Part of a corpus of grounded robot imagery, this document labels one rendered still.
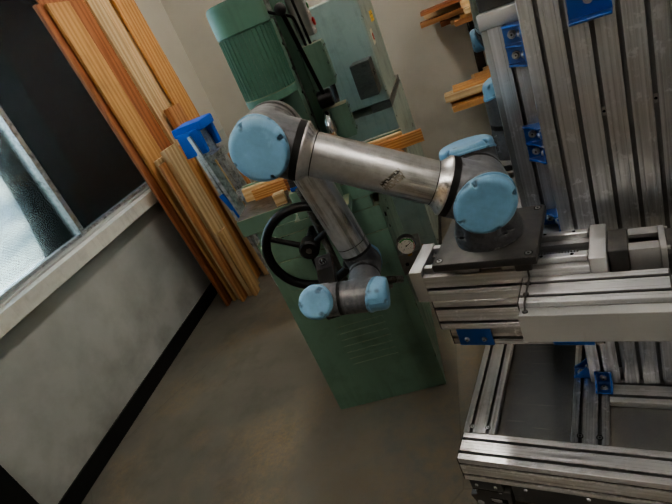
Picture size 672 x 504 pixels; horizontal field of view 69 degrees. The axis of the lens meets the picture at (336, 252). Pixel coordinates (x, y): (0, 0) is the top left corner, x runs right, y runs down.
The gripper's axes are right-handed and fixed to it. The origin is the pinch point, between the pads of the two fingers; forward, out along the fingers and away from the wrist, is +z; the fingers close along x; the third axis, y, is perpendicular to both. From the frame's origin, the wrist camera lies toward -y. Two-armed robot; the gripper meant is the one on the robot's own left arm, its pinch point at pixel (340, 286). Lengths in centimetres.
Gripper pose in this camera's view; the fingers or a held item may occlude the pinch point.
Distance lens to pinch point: 139.9
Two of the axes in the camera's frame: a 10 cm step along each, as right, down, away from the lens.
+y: 3.0, 9.5, -0.8
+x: 9.3, -3.1, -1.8
